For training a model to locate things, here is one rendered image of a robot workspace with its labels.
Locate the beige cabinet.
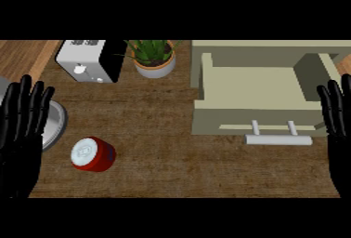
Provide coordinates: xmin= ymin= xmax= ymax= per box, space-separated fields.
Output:
xmin=189 ymin=40 xmax=351 ymax=89

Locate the white toaster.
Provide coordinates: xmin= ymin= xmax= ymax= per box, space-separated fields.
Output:
xmin=55 ymin=40 xmax=127 ymax=84

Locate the white drawer handle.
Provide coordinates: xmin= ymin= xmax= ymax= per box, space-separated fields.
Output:
xmin=244 ymin=120 xmax=315 ymax=146

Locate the red can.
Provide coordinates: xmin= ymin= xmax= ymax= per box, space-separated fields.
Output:
xmin=70 ymin=136 xmax=118 ymax=173

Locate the green potted plant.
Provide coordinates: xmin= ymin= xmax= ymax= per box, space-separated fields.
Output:
xmin=120 ymin=40 xmax=183 ymax=79

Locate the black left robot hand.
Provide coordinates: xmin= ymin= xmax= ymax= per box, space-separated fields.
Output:
xmin=0 ymin=73 xmax=57 ymax=199

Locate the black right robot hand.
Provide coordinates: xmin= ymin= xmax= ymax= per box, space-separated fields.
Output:
xmin=316 ymin=73 xmax=351 ymax=199

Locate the beige open drawer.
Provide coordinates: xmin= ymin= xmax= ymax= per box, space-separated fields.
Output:
xmin=191 ymin=52 xmax=343 ymax=136

